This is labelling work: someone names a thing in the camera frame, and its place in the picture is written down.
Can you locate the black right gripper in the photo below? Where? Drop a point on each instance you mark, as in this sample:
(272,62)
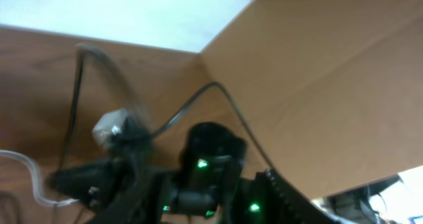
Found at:
(123,187)

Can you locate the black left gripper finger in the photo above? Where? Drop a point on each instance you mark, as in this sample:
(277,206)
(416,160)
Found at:
(280,202)

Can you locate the brown cardboard panel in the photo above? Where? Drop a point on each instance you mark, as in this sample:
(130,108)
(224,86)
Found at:
(332,89)

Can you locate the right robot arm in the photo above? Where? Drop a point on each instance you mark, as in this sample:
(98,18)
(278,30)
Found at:
(208,180)

